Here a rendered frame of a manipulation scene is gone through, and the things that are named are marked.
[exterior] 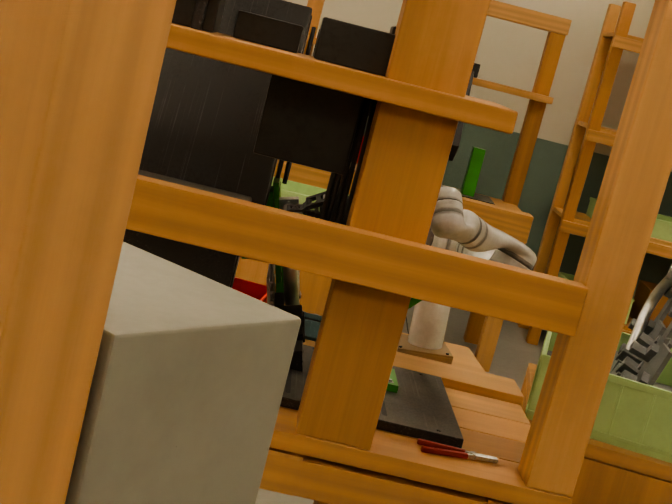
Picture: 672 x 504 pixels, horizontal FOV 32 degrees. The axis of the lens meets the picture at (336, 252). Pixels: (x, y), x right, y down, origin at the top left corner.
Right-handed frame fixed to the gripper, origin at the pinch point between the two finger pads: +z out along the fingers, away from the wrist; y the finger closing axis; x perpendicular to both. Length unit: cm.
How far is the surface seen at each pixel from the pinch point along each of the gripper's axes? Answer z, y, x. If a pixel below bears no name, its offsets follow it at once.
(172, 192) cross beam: 19.6, 33.8, 20.5
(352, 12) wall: -30, -352, -438
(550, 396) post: -47, 1, 43
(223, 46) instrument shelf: 10, 51, 3
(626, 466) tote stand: -78, -73, 23
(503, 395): -47, -49, 16
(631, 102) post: -61, 37, 4
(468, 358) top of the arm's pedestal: -44, -82, -14
